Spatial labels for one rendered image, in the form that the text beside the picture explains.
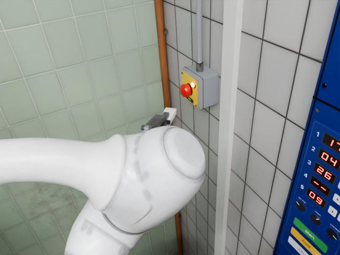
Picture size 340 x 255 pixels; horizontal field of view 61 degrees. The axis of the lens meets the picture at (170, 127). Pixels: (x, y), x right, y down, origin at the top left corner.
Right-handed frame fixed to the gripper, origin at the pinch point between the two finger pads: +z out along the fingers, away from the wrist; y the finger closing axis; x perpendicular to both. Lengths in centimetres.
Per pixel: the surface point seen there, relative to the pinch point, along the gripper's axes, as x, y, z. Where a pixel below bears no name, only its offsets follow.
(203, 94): 6.6, 0.1, 13.1
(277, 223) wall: 31.2, 29.6, -3.6
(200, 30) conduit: 4.9, -17.0, 17.4
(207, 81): 7.6, -3.7, 14.1
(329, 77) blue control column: 32.6, -18.6, -9.2
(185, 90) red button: 1.5, -0.9, 12.8
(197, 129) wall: 1.8, 22.8, 25.8
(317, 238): 38.0, 17.1, -14.7
